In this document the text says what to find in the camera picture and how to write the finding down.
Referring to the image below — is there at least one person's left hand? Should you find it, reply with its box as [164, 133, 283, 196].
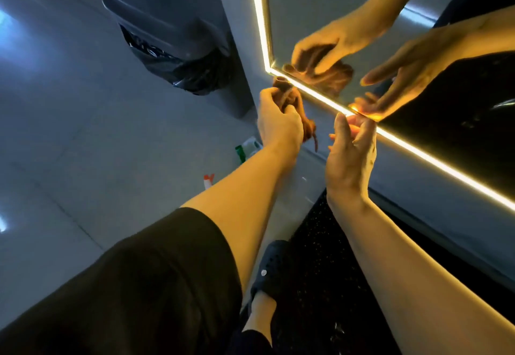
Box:
[255, 85, 307, 164]

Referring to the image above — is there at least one person's right hand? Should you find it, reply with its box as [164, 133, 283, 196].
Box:
[323, 112, 379, 208]

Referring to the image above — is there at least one dark brown cleaning cloth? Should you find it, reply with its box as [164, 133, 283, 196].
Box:
[271, 76, 320, 154]

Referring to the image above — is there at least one large wall mirror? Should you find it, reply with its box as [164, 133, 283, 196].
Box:
[211, 0, 515, 291]

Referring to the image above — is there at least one person's left forearm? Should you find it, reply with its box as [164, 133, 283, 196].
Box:
[179, 148, 300, 295]

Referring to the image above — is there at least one person's right forearm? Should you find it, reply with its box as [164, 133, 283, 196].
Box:
[326, 192, 515, 355]

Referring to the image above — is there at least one person's black left shoe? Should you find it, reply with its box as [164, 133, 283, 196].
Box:
[248, 239, 297, 305]

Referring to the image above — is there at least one dark grey plastic bin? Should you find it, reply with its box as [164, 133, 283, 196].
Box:
[101, 0, 256, 120]

